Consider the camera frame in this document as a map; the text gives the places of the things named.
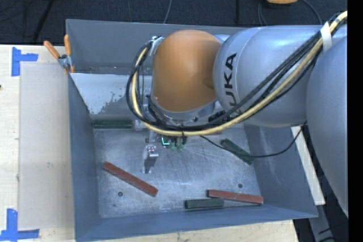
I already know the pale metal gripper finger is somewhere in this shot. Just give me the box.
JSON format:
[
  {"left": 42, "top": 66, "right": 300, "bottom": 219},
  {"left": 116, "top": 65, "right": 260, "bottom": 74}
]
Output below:
[
  {"left": 141, "top": 147, "right": 149, "bottom": 175},
  {"left": 145, "top": 145, "right": 160, "bottom": 174}
]

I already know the red-brown flat block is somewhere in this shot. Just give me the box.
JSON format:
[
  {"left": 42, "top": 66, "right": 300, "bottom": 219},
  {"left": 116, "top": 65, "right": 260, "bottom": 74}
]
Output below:
[
  {"left": 102, "top": 161, "right": 159, "bottom": 198},
  {"left": 206, "top": 189, "right": 264, "bottom": 205}
]

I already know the grey metal bin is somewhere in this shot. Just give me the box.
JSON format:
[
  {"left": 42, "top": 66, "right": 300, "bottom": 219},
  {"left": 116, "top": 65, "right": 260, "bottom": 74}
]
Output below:
[{"left": 65, "top": 19, "right": 319, "bottom": 242}]

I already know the dark green flat block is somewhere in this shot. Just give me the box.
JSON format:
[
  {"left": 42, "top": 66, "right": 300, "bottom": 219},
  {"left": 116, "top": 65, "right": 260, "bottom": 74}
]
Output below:
[
  {"left": 221, "top": 138, "right": 256, "bottom": 165},
  {"left": 91, "top": 118, "right": 134, "bottom": 130},
  {"left": 184, "top": 197, "right": 225, "bottom": 211}
]

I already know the pale flat board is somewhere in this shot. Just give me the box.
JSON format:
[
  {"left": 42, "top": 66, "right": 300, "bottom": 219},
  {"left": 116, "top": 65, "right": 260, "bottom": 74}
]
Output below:
[{"left": 17, "top": 61, "right": 75, "bottom": 231}]

